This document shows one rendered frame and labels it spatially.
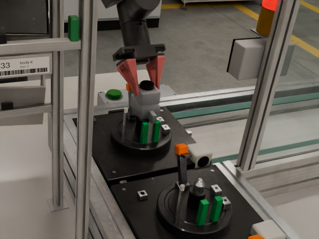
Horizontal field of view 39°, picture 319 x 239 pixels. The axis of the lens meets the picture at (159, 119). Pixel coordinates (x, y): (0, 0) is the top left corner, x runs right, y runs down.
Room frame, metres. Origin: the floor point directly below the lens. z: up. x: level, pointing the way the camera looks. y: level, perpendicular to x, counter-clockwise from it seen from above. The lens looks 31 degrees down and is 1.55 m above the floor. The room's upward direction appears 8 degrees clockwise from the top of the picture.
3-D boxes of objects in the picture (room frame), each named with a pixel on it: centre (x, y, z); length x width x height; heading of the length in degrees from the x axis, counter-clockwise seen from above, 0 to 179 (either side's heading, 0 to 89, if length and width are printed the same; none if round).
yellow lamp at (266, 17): (0.85, -0.19, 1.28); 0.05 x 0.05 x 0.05
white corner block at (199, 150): (0.82, -0.10, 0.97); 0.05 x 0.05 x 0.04; 29
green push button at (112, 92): (1.06, 0.13, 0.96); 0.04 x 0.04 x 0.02
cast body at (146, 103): (0.85, 0.03, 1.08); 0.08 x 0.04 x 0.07; 29
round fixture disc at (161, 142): (0.86, 0.04, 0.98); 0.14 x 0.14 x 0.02
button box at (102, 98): (1.09, 0.07, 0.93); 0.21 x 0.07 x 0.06; 119
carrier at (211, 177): (0.64, -0.09, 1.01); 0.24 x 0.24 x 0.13; 29
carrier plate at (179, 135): (0.86, 0.04, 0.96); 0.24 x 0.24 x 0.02; 29
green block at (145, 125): (0.82, 0.03, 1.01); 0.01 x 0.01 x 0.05; 29
